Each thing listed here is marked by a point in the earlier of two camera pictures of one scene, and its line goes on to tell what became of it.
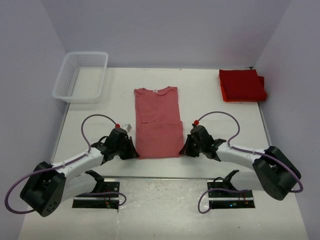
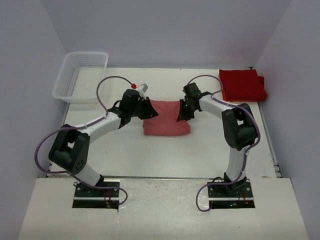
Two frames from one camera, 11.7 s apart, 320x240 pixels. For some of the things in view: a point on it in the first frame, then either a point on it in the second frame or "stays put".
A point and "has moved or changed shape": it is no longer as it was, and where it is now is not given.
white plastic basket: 82,78 stays put
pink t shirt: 159,133 has moved or changed shape
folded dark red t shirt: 243,85 stays put
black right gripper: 187,151 -> 183,115
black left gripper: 132,153 -> 149,111
